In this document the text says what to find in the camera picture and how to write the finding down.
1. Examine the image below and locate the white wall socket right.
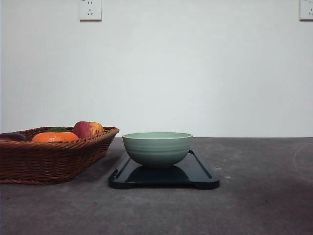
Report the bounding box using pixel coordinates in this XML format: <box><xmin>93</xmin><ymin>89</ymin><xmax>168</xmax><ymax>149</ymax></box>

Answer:
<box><xmin>297</xmin><ymin>0</ymin><xmax>313</xmax><ymax>23</ymax></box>

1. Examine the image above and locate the white wall socket left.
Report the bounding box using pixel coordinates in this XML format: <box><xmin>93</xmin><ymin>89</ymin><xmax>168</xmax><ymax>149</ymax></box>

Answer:
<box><xmin>78</xmin><ymin>0</ymin><xmax>102</xmax><ymax>24</ymax></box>

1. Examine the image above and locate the black rectangular tray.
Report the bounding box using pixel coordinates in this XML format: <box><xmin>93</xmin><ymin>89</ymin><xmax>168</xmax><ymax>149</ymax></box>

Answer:
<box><xmin>109</xmin><ymin>150</ymin><xmax>220</xmax><ymax>189</ymax></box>

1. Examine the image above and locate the red yellow apple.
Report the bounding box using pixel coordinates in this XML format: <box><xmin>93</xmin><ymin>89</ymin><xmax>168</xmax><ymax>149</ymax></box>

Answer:
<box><xmin>73</xmin><ymin>121</ymin><xmax>104</xmax><ymax>138</ymax></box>

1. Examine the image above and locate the dark green fruit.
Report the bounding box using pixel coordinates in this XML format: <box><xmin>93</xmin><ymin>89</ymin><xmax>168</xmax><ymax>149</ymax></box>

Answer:
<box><xmin>47</xmin><ymin>126</ymin><xmax>67</xmax><ymax>132</ymax></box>

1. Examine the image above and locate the green ceramic bowl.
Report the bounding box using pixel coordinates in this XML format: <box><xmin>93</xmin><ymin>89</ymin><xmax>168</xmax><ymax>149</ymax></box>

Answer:
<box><xmin>122</xmin><ymin>132</ymin><xmax>193</xmax><ymax>166</ymax></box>

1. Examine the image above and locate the orange tangerine fruit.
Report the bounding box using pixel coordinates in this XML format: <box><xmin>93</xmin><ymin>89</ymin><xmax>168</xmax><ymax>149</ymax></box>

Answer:
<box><xmin>31</xmin><ymin>132</ymin><xmax>79</xmax><ymax>142</ymax></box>

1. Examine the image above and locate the brown wicker basket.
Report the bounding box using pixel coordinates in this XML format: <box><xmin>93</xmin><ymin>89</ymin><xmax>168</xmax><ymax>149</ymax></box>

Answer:
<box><xmin>0</xmin><ymin>121</ymin><xmax>120</xmax><ymax>185</ymax></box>

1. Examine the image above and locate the dark purple fruit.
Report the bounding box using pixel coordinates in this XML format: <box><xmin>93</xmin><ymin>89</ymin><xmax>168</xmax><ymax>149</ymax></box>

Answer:
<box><xmin>0</xmin><ymin>133</ymin><xmax>26</xmax><ymax>141</ymax></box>

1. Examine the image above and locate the white wall socket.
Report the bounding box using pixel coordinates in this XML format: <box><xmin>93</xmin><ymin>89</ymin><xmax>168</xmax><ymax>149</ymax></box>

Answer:
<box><xmin>78</xmin><ymin>0</ymin><xmax>102</xmax><ymax>24</ymax></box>
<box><xmin>297</xmin><ymin>0</ymin><xmax>313</xmax><ymax>23</ymax></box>

